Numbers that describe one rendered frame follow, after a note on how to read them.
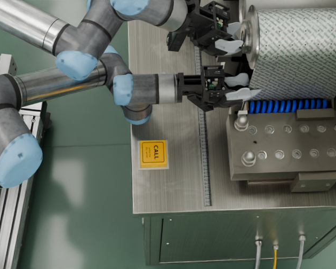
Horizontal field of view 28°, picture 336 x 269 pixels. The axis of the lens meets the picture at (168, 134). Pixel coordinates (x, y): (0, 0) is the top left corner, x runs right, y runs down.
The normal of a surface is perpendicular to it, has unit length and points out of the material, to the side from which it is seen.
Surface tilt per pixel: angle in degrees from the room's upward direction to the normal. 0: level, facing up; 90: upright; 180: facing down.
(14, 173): 86
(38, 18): 5
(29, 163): 86
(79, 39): 2
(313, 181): 90
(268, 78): 90
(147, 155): 0
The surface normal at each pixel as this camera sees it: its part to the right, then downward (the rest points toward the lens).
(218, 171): 0.03, -0.36
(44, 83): 0.65, -0.19
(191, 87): 0.04, 0.94
